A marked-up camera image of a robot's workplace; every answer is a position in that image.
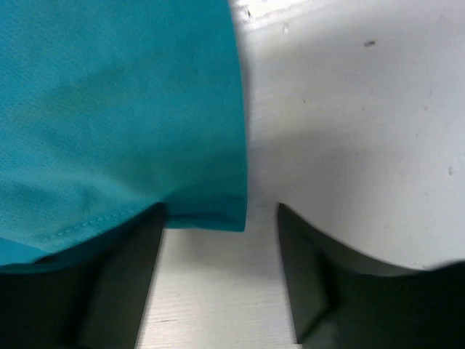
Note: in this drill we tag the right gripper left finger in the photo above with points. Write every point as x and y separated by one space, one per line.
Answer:
92 295

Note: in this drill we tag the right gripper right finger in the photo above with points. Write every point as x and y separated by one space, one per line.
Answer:
341 298

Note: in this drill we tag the teal t-shirt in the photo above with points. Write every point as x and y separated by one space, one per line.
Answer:
110 107

